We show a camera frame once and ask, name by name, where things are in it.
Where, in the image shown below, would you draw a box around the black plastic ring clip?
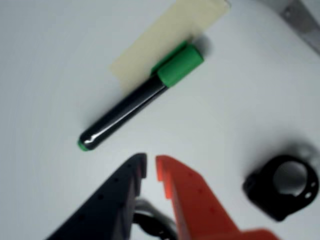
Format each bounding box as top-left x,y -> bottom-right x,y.
241,154 -> 319,222

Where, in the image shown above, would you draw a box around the beige masking tape strip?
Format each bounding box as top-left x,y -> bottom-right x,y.
108,0 -> 232,94

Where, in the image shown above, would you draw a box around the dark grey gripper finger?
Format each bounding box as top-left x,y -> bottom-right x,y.
46,152 -> 148,240

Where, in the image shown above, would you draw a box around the green capped black marker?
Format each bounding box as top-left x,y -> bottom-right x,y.
76,40 -> 205,152

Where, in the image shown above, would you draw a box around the blue handled scissors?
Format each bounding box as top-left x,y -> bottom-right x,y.
279,0 -> 320,56

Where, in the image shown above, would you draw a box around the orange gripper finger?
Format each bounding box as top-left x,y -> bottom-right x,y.
155,155 -> 284,240

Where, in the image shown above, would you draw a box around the coiled black USB cable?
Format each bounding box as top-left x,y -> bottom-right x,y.
132,198 -> 179,240

